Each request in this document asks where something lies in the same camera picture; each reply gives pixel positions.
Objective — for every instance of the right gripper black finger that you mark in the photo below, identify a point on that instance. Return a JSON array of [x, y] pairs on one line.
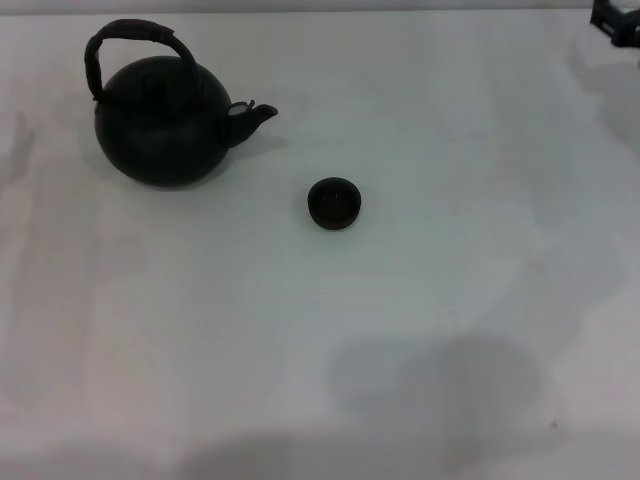
[[625, 32]]

